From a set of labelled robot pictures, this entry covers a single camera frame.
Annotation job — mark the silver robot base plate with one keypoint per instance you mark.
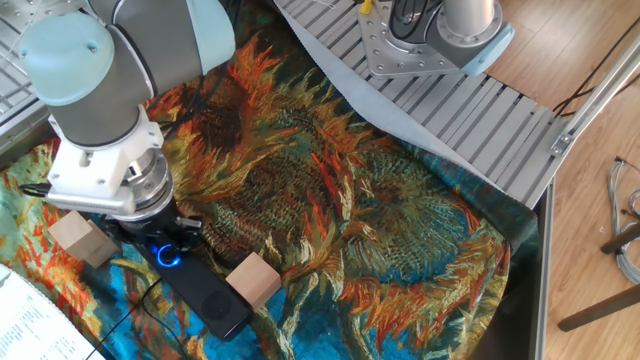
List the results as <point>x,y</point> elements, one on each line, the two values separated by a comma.
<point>380,55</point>

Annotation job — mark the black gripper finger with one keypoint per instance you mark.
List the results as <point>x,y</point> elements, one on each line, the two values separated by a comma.
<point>181,241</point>
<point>189,224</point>

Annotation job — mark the dark wooden leg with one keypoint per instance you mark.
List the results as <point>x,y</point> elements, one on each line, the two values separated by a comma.
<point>622,239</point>
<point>600,307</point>

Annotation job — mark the sunflower painting cloth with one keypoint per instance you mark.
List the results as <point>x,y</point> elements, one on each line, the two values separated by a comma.
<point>350,225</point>

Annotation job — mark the light wooden block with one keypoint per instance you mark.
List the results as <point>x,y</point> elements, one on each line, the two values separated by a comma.
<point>252,277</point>
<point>75,235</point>

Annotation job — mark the white printed paper sheet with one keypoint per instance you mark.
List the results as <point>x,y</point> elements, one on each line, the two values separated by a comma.
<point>35,320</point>

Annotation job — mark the aluminium frame rail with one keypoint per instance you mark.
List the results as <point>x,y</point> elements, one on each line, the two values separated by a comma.
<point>595,95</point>

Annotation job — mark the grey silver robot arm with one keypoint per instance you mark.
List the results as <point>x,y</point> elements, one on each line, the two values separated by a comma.
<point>110,75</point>

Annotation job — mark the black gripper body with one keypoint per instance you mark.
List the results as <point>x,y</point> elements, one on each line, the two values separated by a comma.
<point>150,225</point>

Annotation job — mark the black speaker bar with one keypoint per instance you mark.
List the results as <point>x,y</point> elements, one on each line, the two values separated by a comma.
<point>210,295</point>

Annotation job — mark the small yellow tag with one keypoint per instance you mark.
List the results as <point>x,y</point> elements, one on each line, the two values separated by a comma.
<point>366,6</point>

